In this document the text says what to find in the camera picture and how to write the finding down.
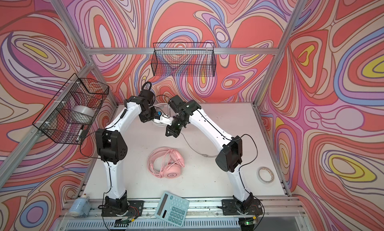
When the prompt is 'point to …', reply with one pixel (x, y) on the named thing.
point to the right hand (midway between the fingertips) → (170, 136)
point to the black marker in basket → (81, 131)
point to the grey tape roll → (83, 114)
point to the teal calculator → (172, 208)
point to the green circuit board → (119, 223)
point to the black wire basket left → (70, 115)
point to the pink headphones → (171, 168)
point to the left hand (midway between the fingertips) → (155, 116)
